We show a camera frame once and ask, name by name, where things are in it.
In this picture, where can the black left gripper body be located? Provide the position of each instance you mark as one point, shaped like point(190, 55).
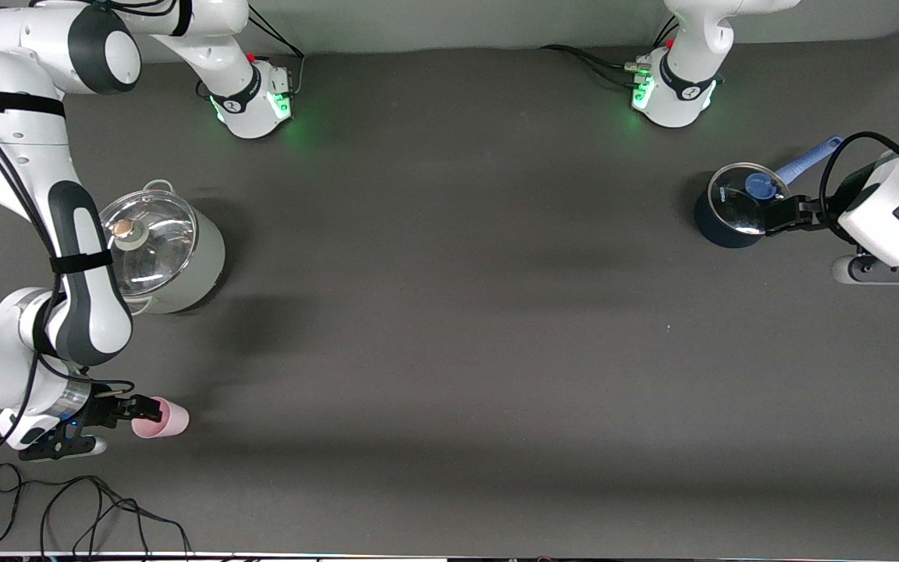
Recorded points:
point(815, 212)

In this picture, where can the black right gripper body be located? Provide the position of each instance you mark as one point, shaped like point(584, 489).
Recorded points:
point(100, 412)

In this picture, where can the pink plastic cup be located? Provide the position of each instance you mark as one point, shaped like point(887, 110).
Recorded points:
point(170, 421)

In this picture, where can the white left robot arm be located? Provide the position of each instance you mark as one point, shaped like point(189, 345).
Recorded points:
point(684, 86)

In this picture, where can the glass lid with blue knob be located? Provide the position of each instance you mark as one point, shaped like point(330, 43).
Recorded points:
point(738, 203)

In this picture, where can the dark blue saucepan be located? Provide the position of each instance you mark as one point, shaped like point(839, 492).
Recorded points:
point(711, 230)

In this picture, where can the grey-green cooking pot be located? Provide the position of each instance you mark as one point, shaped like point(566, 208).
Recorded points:
point(200, 265)

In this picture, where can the large glass pot lid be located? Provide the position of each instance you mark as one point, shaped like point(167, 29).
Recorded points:
point(153, 246)

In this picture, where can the dark grey table mat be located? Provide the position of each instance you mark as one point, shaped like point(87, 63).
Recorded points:
point(449, 390)

